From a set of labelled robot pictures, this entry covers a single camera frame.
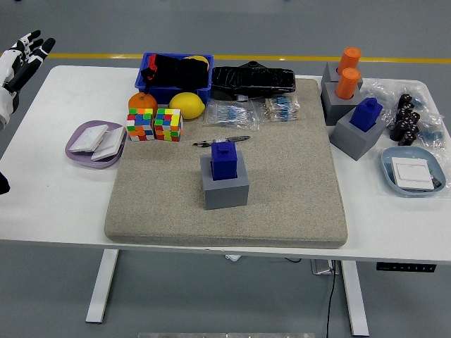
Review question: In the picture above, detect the white switch panel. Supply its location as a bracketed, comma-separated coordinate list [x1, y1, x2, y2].
[90, 126, 127, 162]
[390, 156, 435, 192]
[68, 125, 109, 154]

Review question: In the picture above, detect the multicoloured puzzle cube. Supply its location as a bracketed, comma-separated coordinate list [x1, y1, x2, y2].
[154, 108, 184, 142]
[125, 108, 156, 142]

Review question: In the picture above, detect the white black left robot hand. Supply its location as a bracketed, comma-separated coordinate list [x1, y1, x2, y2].
[0, 30, 56, 131]

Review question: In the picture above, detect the blue square seal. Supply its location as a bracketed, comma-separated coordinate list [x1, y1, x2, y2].
[210, 141, 237, 181]
[349, 97, 383, 133]

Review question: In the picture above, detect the orange cylinder seal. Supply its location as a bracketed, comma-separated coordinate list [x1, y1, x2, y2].
[337, 46, 362, 75]
[334, 67, 362, 100]

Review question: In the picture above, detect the purple tray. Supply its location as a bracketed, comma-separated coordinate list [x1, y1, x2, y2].
[64, 120, 128, 170]

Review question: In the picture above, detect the yellow lemon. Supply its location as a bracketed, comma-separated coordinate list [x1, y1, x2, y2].
[168, 92, 206, 120]

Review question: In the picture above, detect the black power cable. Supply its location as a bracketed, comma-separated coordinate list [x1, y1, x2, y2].
[326, 260, 338, 338]

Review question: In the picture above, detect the light blue tray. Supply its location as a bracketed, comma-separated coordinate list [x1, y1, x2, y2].
[381, 146, 447, 197]

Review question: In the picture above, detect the small circuit board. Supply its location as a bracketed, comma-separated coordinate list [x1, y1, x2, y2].
[428, 168, 443, 189]

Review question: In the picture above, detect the grey-brown mat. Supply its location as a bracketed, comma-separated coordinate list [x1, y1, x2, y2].
[104, 77, 349, 249]

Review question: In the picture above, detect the blue plastic bin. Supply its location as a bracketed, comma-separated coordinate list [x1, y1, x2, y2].
[135, 52, 215, 106]

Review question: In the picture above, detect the grey box under table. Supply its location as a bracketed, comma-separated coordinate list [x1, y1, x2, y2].
[309, 259, 341, 275]

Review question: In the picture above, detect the crumpled clear plastic bag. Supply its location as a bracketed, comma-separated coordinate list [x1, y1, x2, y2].
[361, 77, 445, 149]

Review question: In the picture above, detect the grey seal holder block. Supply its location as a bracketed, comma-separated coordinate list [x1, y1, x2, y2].
[321, 62, 364, 89]
[329, 107, 387, 162]
[319, 82, 362, 126]
[199, 151, 250, 211]

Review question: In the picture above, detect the clear bag of resistors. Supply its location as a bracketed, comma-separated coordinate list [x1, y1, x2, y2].
[203, 100, 261, 132]
[259, 95, 302, 123]

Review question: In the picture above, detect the black cloth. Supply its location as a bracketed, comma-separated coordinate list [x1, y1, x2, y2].
[140, 54, 209, 89]

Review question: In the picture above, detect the black silver pen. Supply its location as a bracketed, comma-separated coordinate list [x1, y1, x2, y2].
[192, 135, 251, 148]

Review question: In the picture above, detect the red item in bin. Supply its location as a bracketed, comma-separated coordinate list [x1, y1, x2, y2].
[142, 55, 158, 84]

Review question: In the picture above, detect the black table control panel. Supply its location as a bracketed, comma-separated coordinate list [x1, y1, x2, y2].
[375, 262, 437, 274]

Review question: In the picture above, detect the black wrapped device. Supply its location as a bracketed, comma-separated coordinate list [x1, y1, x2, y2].
[211, 61, 296, 101]

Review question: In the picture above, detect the orange fruit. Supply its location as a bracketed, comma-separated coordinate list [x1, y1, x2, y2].
[128, 92, 159, 112]

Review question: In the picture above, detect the white table leg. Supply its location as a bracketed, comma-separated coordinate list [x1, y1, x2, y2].
[85, 249, 120, 324]
[340, 260, 370, 337]

